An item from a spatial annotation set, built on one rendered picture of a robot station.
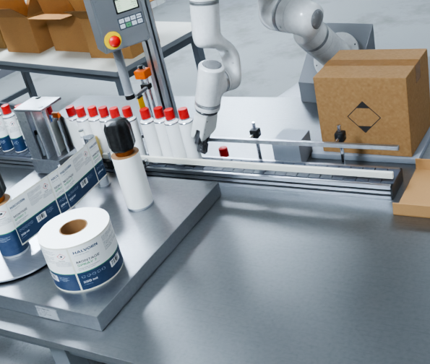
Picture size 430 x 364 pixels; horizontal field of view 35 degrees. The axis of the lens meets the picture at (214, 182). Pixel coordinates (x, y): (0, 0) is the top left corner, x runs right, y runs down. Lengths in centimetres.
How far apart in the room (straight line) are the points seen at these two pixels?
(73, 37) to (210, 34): 240
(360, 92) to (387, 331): 85
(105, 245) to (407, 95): 100
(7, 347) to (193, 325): 136
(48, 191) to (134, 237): 31
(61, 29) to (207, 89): 244
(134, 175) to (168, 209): 15
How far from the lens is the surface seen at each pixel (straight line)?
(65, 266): 184
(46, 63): 439
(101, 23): 232
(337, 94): 221
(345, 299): 171
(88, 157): 227
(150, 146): 239
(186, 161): 231
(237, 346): 163
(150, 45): 240
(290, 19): 236
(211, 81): 212
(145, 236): 201
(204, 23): 207
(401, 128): 219
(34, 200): 211
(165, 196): 219
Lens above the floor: 192
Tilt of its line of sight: 28 degrees down
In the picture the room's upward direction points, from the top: 13 degrees counter-clockwise
